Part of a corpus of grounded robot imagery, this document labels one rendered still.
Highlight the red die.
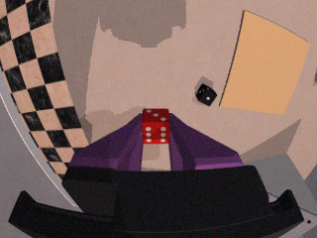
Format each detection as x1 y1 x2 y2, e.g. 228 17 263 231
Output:
142 108 170 144

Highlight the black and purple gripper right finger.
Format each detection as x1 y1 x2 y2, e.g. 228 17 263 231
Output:
168 113 243 171

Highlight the tan mat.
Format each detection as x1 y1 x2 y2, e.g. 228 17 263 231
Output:
219 11 310 115

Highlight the black die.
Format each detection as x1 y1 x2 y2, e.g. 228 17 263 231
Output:
195 83 217 106

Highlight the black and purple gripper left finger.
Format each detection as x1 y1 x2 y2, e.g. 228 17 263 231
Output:
68 113 144 171

